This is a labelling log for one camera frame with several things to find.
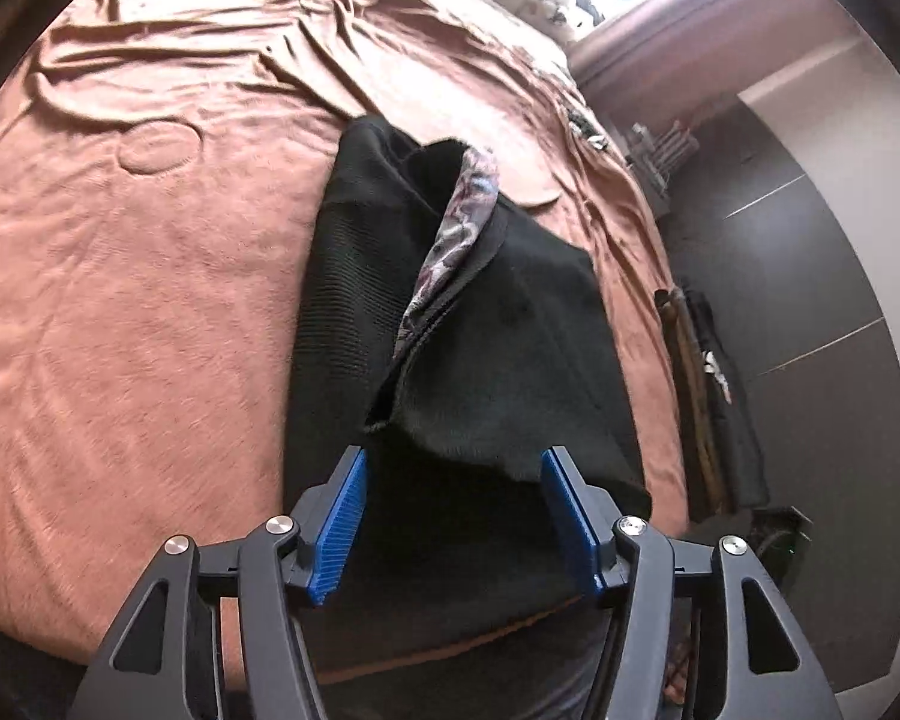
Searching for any pink curtain beside nightstand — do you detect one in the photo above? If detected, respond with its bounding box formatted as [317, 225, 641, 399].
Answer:
[570, 0, 871, 113]

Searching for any small black striped item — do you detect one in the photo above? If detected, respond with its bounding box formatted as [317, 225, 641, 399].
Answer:
[566, 109, 610, 149]

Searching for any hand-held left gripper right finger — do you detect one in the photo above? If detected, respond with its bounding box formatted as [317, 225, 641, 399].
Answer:
[540, 446, 845, 720]

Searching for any person's grey trouser leg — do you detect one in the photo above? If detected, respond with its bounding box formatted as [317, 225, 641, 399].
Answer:
[322, 604, 616, 720]

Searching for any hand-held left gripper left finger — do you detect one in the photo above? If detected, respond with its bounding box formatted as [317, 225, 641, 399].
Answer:
[79, 446, 368, 720]

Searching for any brown fleece blanket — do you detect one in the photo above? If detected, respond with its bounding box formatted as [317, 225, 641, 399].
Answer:
[0, 0, 691, 691]

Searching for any stack of folded clothes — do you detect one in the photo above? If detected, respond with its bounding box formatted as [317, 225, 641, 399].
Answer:
[654, 277, 770, 522]

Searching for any black knit garment floral lining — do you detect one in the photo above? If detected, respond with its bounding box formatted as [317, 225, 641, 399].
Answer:
[285, 114, 653, 672]

